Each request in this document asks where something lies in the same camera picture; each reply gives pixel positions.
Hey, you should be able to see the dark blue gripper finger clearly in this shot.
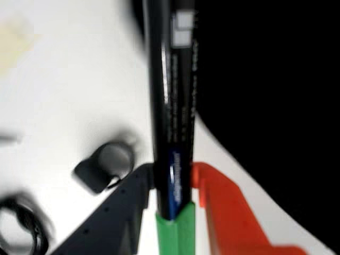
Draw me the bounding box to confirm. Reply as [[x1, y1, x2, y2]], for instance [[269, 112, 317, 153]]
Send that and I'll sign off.
[[50, 163, 156, 255]]

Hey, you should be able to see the black coiled usb cable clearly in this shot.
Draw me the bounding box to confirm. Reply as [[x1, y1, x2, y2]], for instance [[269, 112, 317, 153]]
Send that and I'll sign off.
[[0, 195, 54, 255]]

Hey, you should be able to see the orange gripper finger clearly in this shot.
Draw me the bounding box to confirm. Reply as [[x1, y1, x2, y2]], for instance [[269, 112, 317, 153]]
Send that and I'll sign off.
[[191, 161, 310, 255]]

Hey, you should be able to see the long beige masking tape strip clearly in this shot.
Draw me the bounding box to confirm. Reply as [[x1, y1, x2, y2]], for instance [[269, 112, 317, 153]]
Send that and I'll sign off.
[[0, 15, 37, 71]]

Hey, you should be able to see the black ring strap clip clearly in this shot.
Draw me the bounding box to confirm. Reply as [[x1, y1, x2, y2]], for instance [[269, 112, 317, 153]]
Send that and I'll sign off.
[[72, 141, 135, 196]]

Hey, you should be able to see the green capped black marker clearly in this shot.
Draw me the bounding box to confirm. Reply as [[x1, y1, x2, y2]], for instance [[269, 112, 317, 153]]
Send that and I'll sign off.
[[142, 0, 198, 255]]

